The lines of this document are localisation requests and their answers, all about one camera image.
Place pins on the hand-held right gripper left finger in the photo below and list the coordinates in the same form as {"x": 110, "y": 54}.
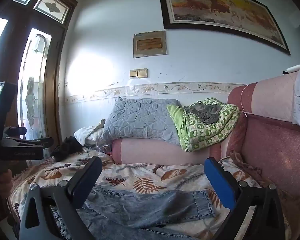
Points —
{"x": 87, "y": 180}

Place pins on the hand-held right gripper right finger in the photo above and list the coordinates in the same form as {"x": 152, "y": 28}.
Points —
{"x": 220, "y": 183}

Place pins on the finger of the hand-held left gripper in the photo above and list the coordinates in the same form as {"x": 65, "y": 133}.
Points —
{"x": 37, "y": 142}
{"x": 15, "y": 132}

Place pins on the blue denim pants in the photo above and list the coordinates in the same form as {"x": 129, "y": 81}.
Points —
{"x": 145, "y": 205}

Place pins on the person's left hand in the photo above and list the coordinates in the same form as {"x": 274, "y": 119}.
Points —
{"x": 5, "y": 182}

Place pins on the black cloth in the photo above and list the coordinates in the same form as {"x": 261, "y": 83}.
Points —
{"x": 66, "y": 148}

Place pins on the white crumpled cloth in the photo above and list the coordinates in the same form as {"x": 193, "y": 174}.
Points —
{"x": 86, "y": 133}

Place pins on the green patterned blanket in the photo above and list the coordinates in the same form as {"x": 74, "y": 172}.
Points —
{"x": 205, "y": 135}

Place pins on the leaf printed blanket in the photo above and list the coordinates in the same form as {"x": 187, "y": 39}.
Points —
{"x": 145, "y": 170}

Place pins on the wooden stained glass door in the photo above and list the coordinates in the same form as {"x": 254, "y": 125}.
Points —
{"x": 52, "y": 80}

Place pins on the pink bed sheet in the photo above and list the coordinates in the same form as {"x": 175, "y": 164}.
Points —
{"x": 272, "y": 142}

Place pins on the grey crumpled cloth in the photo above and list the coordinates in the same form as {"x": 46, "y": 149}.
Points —
{"x": 207, "y": 112}

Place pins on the grey quilted pillow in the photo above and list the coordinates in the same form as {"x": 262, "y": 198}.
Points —
{"x": 140, "y": 120}

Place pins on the white paper roll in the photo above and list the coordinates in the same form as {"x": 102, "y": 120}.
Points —
{"x": 298, "y": 67}

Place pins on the small framed plaque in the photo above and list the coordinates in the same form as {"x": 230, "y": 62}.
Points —
{"x": 150, "y": 44}

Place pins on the large framed painting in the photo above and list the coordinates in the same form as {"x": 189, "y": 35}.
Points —
{"x": 222, "y": 7}

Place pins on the gold light switch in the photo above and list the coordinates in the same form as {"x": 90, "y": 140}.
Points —
{"x": 142, "y": 73}
{"x": 133, "y": 73}

